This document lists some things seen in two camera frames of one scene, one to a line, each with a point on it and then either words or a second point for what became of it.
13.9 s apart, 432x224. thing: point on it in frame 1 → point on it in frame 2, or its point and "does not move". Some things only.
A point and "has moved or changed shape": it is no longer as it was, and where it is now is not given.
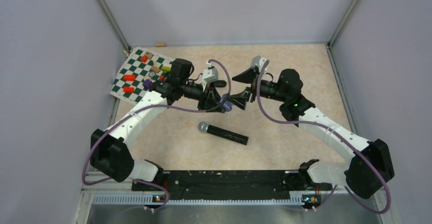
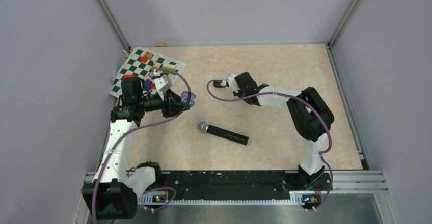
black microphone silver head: [203, 127] does not move
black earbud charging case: [220, 83] does not move
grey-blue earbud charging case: [227, 105] has moved or changed shape
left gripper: [211, 98] → [172, 104]
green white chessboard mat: [142, 68] does not move
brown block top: [149, 54] does not move
